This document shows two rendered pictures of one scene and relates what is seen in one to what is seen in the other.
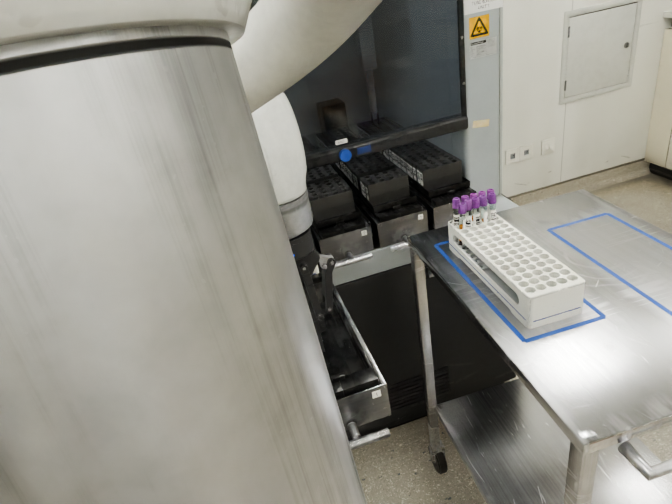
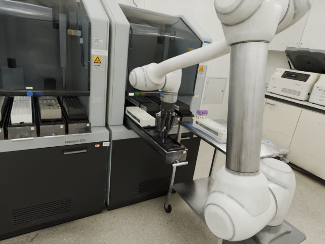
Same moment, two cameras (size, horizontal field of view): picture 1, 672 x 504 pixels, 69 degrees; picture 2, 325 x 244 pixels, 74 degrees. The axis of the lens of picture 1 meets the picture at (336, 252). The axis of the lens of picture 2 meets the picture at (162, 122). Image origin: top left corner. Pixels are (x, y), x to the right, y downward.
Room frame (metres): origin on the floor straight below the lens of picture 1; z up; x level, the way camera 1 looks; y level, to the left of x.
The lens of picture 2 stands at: (-0.40, 0.52, 1.31)
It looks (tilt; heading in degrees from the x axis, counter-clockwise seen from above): 19 degrees down; 338
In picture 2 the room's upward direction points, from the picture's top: 7 degrees clockwise
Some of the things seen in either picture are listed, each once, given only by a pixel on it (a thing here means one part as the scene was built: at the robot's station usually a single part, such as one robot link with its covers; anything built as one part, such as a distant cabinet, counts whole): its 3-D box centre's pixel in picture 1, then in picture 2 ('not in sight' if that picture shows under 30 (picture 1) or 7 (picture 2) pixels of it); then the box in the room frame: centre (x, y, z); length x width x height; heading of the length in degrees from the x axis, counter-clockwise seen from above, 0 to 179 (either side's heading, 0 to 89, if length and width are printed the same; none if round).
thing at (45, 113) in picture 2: not in sight; (51, 113); (1.02, 0.68, 0.85); 0.12 x 0.02 x 0.06; 101
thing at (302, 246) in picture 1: (291, 255); (167, 109); (0.66, 0.07, 1.00); 0.08 x 0.07 x 0.09; 100
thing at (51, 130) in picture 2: not in sight; (48, 113); (1.25, 0.72, 0.78); 0.73 x 0.14 x 0.09; 10
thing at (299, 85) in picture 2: not in sight; (302, 74); (1.80, -2.38, 1.22); 0.62 x 0.56 x 0.64; 99
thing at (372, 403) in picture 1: (303, 300); (150, 132); (0.85, 0.09, 0.78); 0.73 x 0.14 x 0.09; 10
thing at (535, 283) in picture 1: (507, 261); (211, 128); (0.74, -0.31, 0.85); 0.30 x 0.10 x 0.06; 8
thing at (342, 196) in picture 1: (332, 204); (152, 110); (1.14, -0.01, 0.85); 0.12 x 0.02 x 0.06; 101
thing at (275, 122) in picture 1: (254, 144); (169, 76); (0.65, 0.08, 1.18); 0.13 x 0.11 x 0.16; 108
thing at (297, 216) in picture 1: (280, 213); (169, 96); (0.66, 0.07, 1.07); 0.09 x 0.09 x 0.06
